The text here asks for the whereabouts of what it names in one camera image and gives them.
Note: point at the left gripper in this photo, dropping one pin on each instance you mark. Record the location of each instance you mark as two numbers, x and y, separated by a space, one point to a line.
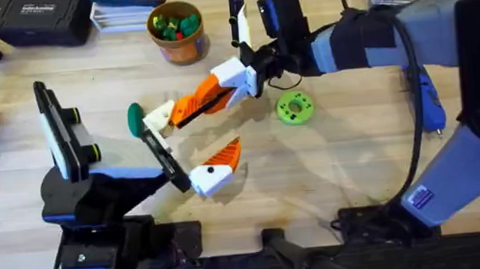
122 153

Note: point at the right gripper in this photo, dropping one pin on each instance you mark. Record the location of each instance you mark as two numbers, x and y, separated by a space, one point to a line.
279 66

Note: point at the orange ribbed wedge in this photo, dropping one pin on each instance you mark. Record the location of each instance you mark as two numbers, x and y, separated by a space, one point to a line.
184 111

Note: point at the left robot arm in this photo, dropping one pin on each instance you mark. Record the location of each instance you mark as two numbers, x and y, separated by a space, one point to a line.
100 195

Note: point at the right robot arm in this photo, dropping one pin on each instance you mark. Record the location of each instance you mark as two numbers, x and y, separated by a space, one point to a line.
428 40

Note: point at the dark green toy vegetable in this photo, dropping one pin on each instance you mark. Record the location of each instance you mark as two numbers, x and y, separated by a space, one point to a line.
135 120

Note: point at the blue electric screwdriver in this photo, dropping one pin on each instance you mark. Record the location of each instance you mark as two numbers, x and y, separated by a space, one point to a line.
430 104

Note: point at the right wrist upright plate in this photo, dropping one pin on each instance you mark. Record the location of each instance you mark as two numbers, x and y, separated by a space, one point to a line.
241 24

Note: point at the green disc with holes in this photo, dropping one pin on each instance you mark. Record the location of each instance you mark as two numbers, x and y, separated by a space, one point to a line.
295 107

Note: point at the brown tub with toys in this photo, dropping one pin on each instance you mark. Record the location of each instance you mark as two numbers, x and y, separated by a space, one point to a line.
178 35

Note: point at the large black tool case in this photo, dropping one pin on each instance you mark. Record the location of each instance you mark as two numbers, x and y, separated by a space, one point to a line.
41 21

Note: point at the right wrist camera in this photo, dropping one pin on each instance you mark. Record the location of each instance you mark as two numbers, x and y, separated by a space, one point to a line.
280 17

